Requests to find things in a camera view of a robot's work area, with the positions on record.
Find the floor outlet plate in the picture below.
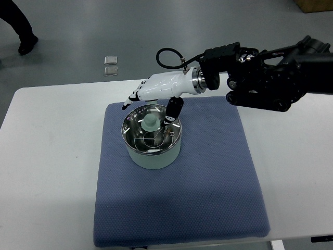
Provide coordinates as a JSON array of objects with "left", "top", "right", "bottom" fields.
[
  {"left": 104, "top": 66, "right": 118, "bottom": 76},
  {"left": 104, "top": 56, "right": 118, "bottom": 65}
]

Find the brown cardboard box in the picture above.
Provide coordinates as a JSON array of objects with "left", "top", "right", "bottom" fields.
[{"left": 294, "top": 0, "right": 332, "bottom": 13}]

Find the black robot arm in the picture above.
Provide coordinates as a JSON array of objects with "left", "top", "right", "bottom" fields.
[{"left": 197, "top": 36, "right": 332, "bottom": 112}]

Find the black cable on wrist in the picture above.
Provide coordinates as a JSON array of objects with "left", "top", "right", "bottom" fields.
[{"left": 156, "top": 48, "right": 206, "bottom": 72}]

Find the green pot with handle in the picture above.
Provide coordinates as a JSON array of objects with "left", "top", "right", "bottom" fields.
[{"left": 121, "top": 104, "right": 182, "bottom": 170}]

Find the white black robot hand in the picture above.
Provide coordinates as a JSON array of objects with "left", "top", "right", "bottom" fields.
[{"left": 122, "top": 67, "right": 208, "bottom": 126}]

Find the wire steamer rack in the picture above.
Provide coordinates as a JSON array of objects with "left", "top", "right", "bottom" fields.
[{"left": 134, "top": 131, "right": 172, "bottom": 152}]

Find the person in dark clothes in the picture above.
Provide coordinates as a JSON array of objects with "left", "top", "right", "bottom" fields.
[{"left": 1, "top": 1, "right": 39, "bottom": 56}]

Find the upper floor outlet plate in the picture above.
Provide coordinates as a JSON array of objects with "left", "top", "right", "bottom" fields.
[{"left": 104, "top": 56, "right": 118, "bottom": 65}]

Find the glass lid green knob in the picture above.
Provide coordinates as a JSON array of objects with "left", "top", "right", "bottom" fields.
[{"left": 121, "top": 104, "right": 182, "bottom": 155}]

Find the lower floor outlet plate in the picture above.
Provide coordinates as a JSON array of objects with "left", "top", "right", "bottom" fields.
[{"left": 104, "top": 66, "right": 118, "bottom": 76}]

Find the white table leg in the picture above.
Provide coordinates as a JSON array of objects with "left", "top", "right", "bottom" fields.
[{"left": 270, "top": 240, "right": 285, "bottom": 250}]

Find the blue textured mat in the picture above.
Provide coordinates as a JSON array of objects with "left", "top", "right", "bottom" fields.
[{"left": 94, "top": 96, "right": 270, "bottom": 247}]

